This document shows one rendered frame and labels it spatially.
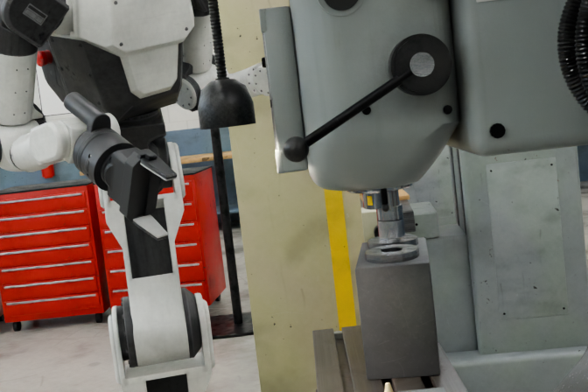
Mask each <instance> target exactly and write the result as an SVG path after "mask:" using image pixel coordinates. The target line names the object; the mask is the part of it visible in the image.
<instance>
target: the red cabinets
mask: <svg viewBox="0 0 588 392"><path fill-rule="evenodd" d="M182 172H183V177H184V182H185V197H184V198H183V203H184V212H183V215H182V219H181V222H180V224H179V227H178V232H177V235H176V239H175V249H176V255H177V262H178V273H179V281H180V287H181V288H183V287H185V288H186V289H188V290H189V291H190V292H191V293H192V294H193V295H194V293H200V294H201V296H202V299H204V300H206V301H207V305H211V304H212V303H213V301H214V300H215V301H221V293H222V292H223V291H224V290H225V289H226V280H225V273H224V266H223V259H222V252H221V238H220V231H219V224H218V217H217V210H216V203H215V196H214V182H213V174H212V166H211V165H209V166H201V167H193V168H184V169H182ZM128 296H129V293H128V285H127V278H126V271H125V264H124V257H123V248H122V247H121V245H120V244H119V242H118V241H117V239H116V238H115V236H114V235H113V233H112V232H111V230H110V229H109V226H108V225H107V223H106V216H105V208H102V207H101V204H100V199H99V192H98V186H97V185H96V184H95V183H93V182H92V181H91V180H90V179H89V178H83V179H75V180H67V181H59V182H51V183H43V184H35V185H21V186H13V187H10V188H6V189H3V190H1V191H0V321H5V323H11V322H13V330H14V331H15V332H17V331H20V330H21V322H20V321H28V320H37V319H53V318H62V317H70V316H79V315H87V314H95V320H96V323H101V322H102V314H103V313H104V312H105V311H106V310H107V309H108V308H109V307H110V309H111V312H112V307H113V306H119V305H121V302H122V301H121V298H123V297H128Z"/></svg>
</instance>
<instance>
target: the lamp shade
mask: <svg viewBox="0 0 588 392"><path fill-rule="evenodd" d="M198 114H199V127H200V129H201V130H210V129H218V128H226V127H234V126H241V125H247V124H253V123H256V115H255V108H254V102H253V100H252V98H251V96H250V93H249V91H248V89H247V87H246V85H244V84H243V83H241V82H239V81H238V80H236V79H229V77H226V78H218V79H215V80H213V81H210V82H209V83H208V84H207V85H206V86H205V87H204V88H203V89H201V91H200V97H199V105H198Z"/></svg>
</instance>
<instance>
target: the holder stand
mask: <svg viewBox="0 0 588 392"><path fill-rule="evenodd" d="M355 277H356V285H357V294H358V302H359V310H360V325H361V333H362V341H363V350H364V358H365V366H366V374H367V379H368V380H376V379H390V378H404V377H418V376H432V375H440V374H441V370H440V361H439V352H438V336H437V327H436V318H435V309H434V301H433V292H432V283H431V266H430V259H429V254H428V248H427V241H426V238H424V237H421V238H417V236H416V235H415V234H405V238H404V239H402V240H399V241H380V240H379V236H377V237H374V238H371V239H369V240H368V241H367V242H363V243H362V244H361V248H360V253H359V257H358V261H357V264H356V268H355Z"/></svg>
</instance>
